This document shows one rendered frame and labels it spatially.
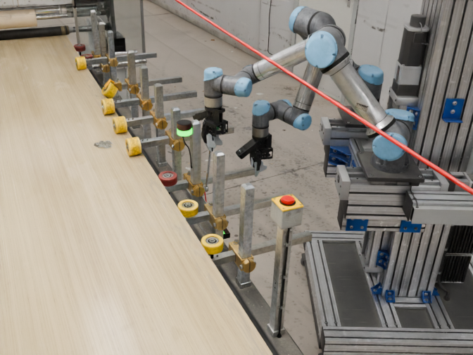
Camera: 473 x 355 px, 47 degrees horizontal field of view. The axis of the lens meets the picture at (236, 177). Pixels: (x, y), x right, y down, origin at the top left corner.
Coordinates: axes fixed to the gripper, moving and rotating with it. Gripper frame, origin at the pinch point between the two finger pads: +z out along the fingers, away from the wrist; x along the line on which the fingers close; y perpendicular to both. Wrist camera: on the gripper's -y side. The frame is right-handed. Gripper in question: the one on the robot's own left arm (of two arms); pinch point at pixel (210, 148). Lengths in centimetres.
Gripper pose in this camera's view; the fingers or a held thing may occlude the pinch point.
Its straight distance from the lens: 235.1
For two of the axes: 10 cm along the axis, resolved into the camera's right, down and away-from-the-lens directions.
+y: 7.1, 3.4, -6.2
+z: -0.1, 8.8, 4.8
